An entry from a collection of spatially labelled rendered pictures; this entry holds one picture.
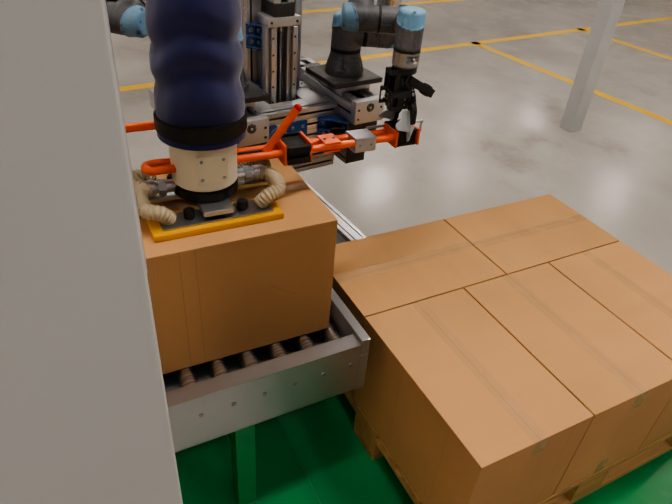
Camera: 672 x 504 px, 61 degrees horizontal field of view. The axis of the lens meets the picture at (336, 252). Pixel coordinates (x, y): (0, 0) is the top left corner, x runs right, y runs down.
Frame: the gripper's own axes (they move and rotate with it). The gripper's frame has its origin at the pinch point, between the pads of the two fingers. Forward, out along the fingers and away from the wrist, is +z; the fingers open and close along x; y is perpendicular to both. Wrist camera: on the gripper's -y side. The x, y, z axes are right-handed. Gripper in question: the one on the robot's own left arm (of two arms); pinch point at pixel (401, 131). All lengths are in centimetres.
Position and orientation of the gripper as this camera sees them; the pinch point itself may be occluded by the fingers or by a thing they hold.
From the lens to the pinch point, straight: 177.6
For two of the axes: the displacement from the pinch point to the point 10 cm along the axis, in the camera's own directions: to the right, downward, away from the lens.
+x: 4.3, 5.5, -7.1
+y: -9.0, 2.0, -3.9
